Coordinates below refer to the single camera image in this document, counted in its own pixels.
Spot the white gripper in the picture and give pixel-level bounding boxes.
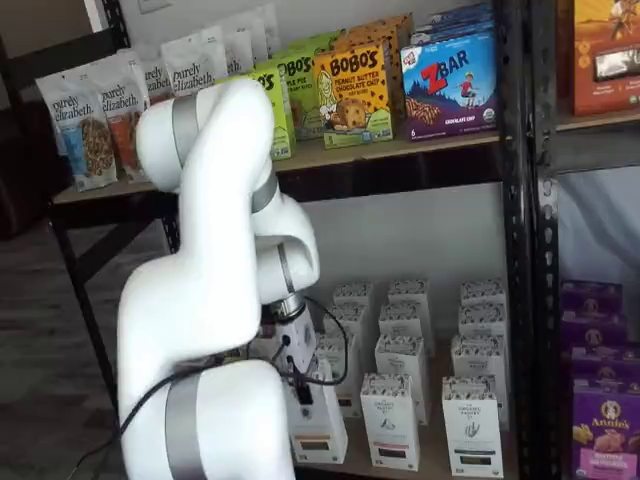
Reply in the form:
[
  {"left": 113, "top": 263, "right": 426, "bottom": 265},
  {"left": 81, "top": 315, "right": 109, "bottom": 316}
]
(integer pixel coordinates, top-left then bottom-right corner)
[{"left": 277, "top": 312, "right": 319, "bottom": 407}]

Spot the white box yellow strip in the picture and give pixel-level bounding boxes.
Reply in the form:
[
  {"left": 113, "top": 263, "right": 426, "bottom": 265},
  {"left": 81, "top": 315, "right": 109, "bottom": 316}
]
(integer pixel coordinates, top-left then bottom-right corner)
[
  {"left": 314, "top": 332, "right": 362, "bottom": 419},
  {"left": 324, "top": 302, "right": 375, "bottom": 351},
  {"left": 333, "top": 280, "right": 375, "bottom": 309},
  {"left": 287, "top": 357, "right": 349, "bottom": 464}
]

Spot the white box pink strip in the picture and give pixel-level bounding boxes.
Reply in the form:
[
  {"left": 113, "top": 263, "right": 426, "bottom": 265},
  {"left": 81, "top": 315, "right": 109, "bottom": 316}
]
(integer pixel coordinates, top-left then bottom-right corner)
[
  {"left": 374, "top": 333, "right": 429, "bottom": 426},
  {"left": 359, "top": 373, "right": 420, "bottom": 471},
  {"left": 378, "top": 302, "right": 432, "bottom": 346},
  {"left": 387, "top": 279, "right": 431, "bottom": 309}
]

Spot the white box black strip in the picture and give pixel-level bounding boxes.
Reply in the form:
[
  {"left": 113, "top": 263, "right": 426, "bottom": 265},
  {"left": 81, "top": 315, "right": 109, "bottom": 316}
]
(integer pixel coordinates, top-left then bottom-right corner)
[
  {"left": 451, "top": 334, "right": 509, "bottom": 431},
  {"left": 457, "top": 303, "right": 507, "bottom": 341},
  {"left": 459, "top": 280, "right": 506, "bottom": 309},
  {"left": 441, "top": 375, "right": 504, "bottom": 477}
]

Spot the black metal shelf unit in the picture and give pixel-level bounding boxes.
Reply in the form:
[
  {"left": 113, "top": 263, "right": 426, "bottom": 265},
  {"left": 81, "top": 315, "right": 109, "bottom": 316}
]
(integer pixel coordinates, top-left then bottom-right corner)
[
  {"left": 47, "top": 0, "right": 534, "bottom": 480},
  {"left": 527, "top": 0, "right": 640, "bottom": 480}
]

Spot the green Bobo's apple pie box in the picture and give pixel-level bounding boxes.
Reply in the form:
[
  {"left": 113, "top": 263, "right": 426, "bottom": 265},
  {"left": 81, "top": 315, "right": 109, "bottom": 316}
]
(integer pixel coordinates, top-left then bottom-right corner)
[
  {"left": 287, "top": 30, "right": 346, "bottom": 59},
  {"left": 274, "top": 49, "right": 321, "bottom": 141},
  {"left": 214, "top": 59, "right": 297, "bottom": 161}
]

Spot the purple Annie's box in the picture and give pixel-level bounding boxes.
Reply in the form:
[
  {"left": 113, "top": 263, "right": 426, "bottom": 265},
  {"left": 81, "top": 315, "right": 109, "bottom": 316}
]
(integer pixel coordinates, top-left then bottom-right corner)
[
  {"left": 559, "top": 319, "right": 630, "bottom": 354},
  {"left": 569, "top": 344, "right": 640, "bottom": 387},
  {"left": 559, "top": 279, "right": 625, "bottom": 326},
  {"left": 572, "top": 378, "right": 640, "bottom": 480}
]

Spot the yellow Bobo's peanut butter box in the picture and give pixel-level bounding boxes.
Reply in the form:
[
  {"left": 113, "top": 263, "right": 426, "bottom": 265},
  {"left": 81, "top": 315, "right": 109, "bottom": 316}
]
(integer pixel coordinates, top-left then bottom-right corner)
[
  {"left": 330, "top": 27, "right": 401, "bottom": 139},
  {"left": 347, "top": 13, "right": 414, "bottom": 131},
  {"left": 313, "top": 42, "right": 395, "bottom": 150}
]

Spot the blue Z Bar box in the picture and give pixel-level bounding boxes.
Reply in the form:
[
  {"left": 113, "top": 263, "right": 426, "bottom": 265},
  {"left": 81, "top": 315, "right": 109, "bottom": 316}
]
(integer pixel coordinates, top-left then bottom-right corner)
[
  {"left": 414, "top": 3, "right": 496, "bottom": 29},
  {"left": 410, "top": 22, "right": 497, "bottom": 49},
  {"left": 399, "top": 32, "right": 500, "bottom": 143}
]

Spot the orange snack box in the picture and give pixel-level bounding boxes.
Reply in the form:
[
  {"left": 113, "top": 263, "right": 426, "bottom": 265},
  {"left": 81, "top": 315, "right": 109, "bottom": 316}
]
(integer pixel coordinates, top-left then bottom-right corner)
[{"left": 572, "top": 0, "right": 640, "bottom": 117}]

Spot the granola bag orange label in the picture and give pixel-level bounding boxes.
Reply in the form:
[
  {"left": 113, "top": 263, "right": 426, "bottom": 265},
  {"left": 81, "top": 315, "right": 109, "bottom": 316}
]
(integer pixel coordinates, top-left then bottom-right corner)
[{"left": 99, "top": 49, "right": 151, "bottom": 184}]

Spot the white plastic sheet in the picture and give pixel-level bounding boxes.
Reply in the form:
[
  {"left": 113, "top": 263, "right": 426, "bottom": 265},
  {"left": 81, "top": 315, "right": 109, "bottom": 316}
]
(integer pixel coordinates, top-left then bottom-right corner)
[{"left": 557, "top": 167, "right": 640, "bottom": 284}]

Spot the white granola bag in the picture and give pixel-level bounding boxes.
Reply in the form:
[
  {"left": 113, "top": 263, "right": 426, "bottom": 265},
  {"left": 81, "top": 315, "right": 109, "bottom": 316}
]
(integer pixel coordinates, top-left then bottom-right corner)
[
  {"left": 141, "top": 53, "right": 174, "bottom": 109},
  {"left": 219, "top": 19, "right": 257, "bottom": 76},
  {"left": 249, "top": 3, "right": 279, "bottom": 56}
]

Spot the dark brown furniture piece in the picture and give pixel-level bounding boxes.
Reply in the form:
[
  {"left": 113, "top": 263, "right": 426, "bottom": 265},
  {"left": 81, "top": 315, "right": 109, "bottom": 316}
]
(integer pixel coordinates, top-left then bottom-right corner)
[{"left": 0, "top": 99, "right": 71, "bottom": 239}]

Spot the granola bag red label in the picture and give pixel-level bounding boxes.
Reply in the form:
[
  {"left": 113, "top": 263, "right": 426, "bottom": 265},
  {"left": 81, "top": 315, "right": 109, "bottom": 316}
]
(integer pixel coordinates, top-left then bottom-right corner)
[{"left": 160, "top": 27, "right": 230, "bottom": 96}]

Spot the granola bag blue label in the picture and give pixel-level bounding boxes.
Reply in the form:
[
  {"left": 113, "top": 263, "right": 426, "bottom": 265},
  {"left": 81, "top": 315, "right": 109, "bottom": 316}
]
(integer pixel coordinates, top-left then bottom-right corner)
[{"left": 35, "top": 64, "right": 119, "bottom": 194}]

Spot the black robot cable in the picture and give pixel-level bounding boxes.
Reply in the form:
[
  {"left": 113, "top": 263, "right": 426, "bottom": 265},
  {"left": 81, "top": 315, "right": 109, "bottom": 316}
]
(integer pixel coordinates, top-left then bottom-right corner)
[{"left": 118, "top": 294, "right": 347, "bottom": 451}]

